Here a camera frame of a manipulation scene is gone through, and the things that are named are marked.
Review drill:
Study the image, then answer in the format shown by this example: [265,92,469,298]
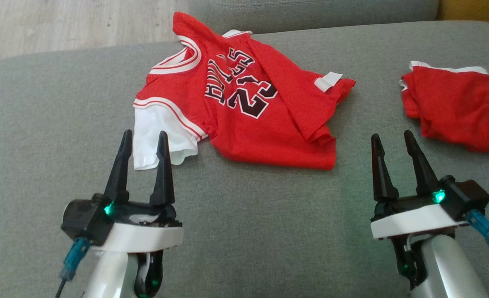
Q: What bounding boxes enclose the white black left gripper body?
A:
[99,202,184,252]

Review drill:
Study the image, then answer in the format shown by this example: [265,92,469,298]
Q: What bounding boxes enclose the blue-plug left camera cable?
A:
[54,238,92,298]

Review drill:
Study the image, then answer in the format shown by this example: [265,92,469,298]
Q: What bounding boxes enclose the grey sofa back cushion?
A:
[186,0,440,35]

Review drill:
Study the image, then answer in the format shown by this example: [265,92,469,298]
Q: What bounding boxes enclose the blue-plug camera cable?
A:
[54,238,92,298]
[465,209,489,266]

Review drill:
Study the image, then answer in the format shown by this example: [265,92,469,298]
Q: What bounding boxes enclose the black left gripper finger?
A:
[150,131,176,206]
[104,130,133,203]

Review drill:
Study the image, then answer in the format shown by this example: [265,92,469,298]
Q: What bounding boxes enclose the red Bulls 23 jersey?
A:
[132,12,357,171]

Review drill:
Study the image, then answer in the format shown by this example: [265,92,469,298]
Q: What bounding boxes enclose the red shorts with white trim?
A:
[399,61,489,155]

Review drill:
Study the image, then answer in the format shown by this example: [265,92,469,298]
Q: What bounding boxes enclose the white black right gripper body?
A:
[371,191,469,240]

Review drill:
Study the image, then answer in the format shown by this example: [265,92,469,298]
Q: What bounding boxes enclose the blue-plug right camera cable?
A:
[465,209,489,266]

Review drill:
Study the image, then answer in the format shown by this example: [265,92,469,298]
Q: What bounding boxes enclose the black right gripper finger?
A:
[404,130,440,196]
[371,133,399,202]

